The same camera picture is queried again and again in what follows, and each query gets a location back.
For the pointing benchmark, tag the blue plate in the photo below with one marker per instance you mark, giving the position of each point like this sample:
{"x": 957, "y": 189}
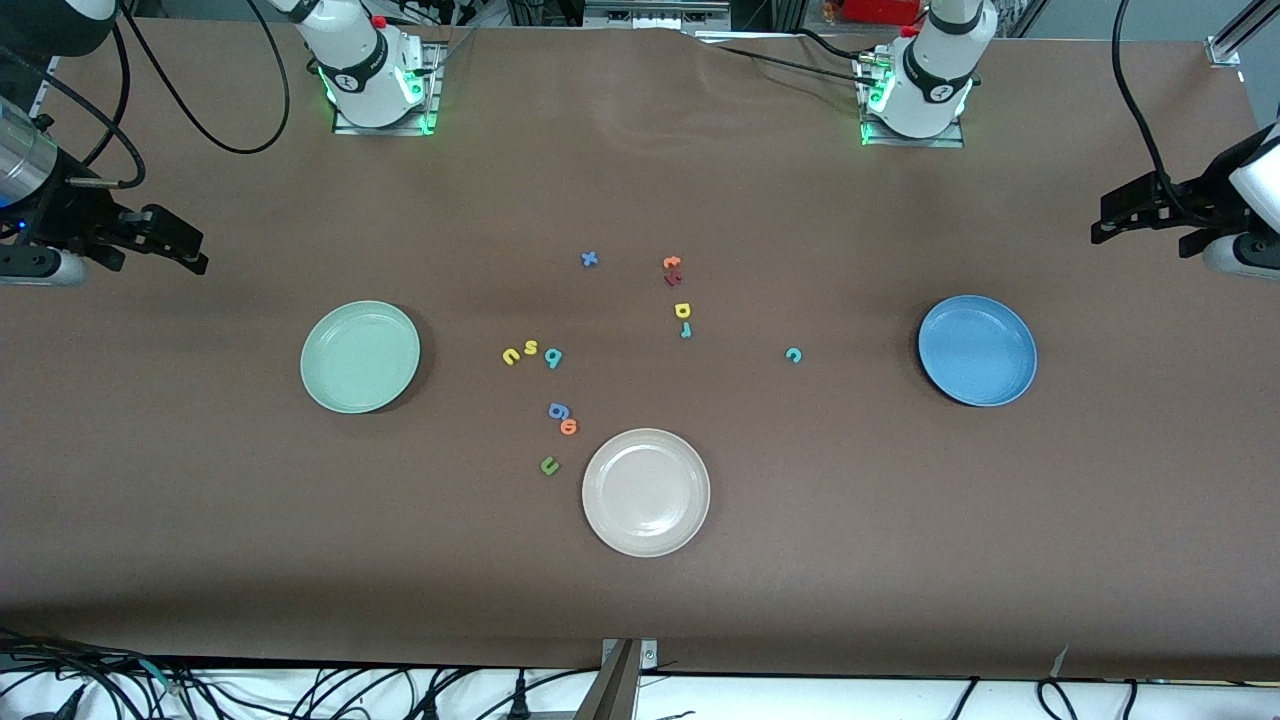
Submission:
{"x": 977, "y": 350}

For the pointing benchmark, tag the red box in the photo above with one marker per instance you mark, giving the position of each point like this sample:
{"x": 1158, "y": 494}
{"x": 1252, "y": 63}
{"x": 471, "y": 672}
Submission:
{"x": 880, "y": 10}

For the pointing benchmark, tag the green plate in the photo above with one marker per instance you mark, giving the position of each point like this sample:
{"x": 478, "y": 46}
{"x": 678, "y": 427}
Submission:
{"x": 360, "y": 357}

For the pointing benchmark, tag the brown table cover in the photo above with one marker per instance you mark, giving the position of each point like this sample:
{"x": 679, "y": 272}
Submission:
{"x": 800, "y": 580}

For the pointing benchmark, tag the grey metal table bracket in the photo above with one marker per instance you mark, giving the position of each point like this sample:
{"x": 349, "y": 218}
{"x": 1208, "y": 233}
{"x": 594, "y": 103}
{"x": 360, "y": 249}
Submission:
{"x": 620, "y": 690}

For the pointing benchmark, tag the beige plate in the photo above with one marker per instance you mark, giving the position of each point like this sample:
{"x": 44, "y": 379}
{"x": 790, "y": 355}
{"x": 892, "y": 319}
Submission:
{"x": 646, "y": 492}

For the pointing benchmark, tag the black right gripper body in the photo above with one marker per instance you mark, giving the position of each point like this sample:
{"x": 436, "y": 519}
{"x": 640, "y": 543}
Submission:
{"x": 62, "y": 217}

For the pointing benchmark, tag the aluminium frame profile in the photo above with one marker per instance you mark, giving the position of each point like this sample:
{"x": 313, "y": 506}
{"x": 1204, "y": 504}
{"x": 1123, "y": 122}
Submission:
{"x": 1225, "y": 50}
{"x": 42, "y": 95}

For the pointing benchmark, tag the grey metal device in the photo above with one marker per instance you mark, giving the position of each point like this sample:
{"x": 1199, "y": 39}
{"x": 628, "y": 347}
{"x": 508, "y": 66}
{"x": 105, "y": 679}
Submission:
{"x": 650, "y": 15}

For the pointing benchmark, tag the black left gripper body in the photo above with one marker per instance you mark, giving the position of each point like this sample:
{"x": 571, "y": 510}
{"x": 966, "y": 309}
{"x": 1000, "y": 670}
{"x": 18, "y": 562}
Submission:
{"x": 1192, "y": 203}

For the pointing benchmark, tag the white paper tag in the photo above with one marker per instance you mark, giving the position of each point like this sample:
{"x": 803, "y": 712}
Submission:
{"x": 1060, "y": 662}

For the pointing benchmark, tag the black power plug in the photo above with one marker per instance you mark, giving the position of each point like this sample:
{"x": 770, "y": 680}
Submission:
{"x": 520, "y": 700}

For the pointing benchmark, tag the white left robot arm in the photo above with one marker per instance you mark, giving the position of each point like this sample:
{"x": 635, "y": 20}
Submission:
{"x": 930, "y": 75}

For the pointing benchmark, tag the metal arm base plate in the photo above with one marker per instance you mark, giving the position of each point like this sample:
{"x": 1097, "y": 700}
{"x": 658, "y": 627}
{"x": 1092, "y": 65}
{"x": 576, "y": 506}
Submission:
{"x": 950, "y": 142}
{"x": 432, "y": 112}

